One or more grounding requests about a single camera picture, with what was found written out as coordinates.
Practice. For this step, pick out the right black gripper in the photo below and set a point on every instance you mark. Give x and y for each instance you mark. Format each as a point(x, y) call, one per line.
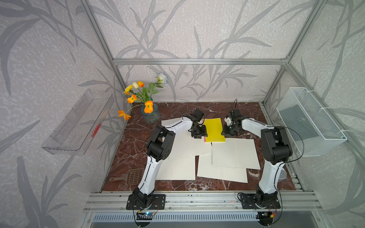
point(225, 132)

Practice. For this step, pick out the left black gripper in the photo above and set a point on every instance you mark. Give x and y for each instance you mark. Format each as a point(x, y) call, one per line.
point(204, 134)

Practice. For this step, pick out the yellow notebook pink spine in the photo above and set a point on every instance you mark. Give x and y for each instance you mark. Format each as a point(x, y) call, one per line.
point(214, 130)

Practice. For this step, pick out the purple notebook green spine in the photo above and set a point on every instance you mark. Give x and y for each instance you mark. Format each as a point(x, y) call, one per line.
point(236, 153)

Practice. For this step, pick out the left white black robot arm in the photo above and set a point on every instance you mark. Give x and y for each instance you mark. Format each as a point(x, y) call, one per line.
point(160, 146)

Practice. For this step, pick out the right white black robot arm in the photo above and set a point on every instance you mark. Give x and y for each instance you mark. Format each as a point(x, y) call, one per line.
point(275, 148)

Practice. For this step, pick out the open notebook centre left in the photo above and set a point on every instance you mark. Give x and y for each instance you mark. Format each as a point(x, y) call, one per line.
point(185, 146)

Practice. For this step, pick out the open notebook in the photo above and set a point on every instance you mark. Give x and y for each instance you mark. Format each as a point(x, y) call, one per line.
point(185, 146)
point(177, 170)
point(206, 169)
point(170, 121)

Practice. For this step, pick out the open notebook back left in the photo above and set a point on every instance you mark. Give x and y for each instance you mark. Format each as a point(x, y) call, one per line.
point(170, 121)

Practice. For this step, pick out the open notebook front right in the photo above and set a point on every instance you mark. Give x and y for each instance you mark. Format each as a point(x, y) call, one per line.
point(206, 169)

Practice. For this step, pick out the open notebook front left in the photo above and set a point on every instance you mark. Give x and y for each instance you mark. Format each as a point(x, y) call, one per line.
point(177, 170)

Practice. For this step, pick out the clear glass cup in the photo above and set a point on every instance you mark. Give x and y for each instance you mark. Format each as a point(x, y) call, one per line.
point(282, 174)

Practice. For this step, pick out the glass vase with flowers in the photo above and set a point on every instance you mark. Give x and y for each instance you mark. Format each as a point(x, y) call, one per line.
point(141, 94)

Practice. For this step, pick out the brown slotted spatula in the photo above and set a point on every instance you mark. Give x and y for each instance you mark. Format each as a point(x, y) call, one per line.
point(132, 177)

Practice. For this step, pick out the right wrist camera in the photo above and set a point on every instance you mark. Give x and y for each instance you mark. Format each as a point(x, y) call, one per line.
point(234, 117)

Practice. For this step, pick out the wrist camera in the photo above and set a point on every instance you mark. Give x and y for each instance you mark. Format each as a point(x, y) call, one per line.
point(197, 116)
point(234, 117)

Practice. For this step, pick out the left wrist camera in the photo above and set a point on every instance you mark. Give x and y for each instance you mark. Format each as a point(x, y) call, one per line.
point(197, 116)

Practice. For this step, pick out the white wire mesh basket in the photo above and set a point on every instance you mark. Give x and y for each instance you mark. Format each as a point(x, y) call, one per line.
point(312, 129)

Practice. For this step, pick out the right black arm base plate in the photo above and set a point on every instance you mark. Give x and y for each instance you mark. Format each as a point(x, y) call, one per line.
point(248, 201)

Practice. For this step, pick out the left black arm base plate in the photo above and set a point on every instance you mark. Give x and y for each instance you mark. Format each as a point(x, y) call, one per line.
point(156, 202)

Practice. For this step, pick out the clear plastic wall tray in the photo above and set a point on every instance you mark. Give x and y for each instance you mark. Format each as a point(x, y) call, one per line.
point(77, 130)

